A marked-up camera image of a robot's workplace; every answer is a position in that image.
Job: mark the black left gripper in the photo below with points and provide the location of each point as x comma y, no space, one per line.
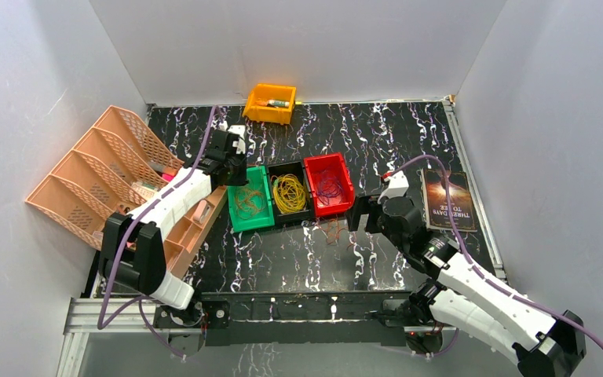
236,170

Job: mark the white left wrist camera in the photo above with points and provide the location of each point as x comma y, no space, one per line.
235,138

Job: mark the pink plastic file organizer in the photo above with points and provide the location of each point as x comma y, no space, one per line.
97,177

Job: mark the black plastic bin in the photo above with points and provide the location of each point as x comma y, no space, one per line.
291,193

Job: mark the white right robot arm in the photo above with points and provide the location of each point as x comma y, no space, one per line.
463,295

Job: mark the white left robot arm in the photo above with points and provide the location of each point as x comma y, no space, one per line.
132,252

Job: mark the dark book three days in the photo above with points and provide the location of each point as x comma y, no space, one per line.
440,196

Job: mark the green battery in bin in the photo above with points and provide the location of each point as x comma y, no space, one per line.
277,103

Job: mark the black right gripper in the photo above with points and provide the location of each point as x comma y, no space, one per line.
364,204

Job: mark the yellow plastic bin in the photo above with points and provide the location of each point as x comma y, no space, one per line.
255,109

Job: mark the green plastic bin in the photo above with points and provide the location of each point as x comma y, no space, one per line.
250,206

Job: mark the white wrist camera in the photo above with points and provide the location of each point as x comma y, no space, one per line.
235,138
395,185

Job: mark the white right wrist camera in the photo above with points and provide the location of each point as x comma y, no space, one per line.
395,185

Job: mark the red plastic bin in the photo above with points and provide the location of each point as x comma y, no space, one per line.
330,183

